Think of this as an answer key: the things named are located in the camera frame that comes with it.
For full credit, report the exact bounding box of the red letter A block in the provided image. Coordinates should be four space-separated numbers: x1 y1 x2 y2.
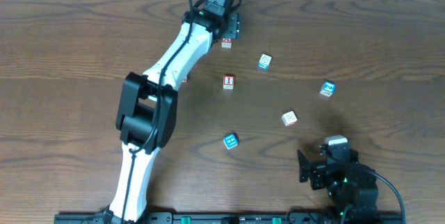
221 38 232 49

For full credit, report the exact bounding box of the red letter I block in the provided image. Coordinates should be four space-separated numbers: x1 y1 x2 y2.
222 75 235 90

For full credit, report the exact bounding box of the blue number 2 block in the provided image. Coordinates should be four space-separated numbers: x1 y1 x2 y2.
320 81 336 97

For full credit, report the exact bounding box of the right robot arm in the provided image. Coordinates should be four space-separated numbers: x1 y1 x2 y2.
298 145 378 222

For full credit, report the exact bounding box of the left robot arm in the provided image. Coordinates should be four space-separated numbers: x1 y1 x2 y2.
104 0 241 223

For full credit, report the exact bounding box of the white M letter block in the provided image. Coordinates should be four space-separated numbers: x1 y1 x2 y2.
282 111 298 127

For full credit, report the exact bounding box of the white blue-sided block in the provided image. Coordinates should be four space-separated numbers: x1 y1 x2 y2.
258 54 272 70

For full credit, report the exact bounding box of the blue top block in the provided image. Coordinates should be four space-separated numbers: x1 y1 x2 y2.
223 133 238 150

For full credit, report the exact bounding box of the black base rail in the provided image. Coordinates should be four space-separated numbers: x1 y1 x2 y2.
54 210 404 224

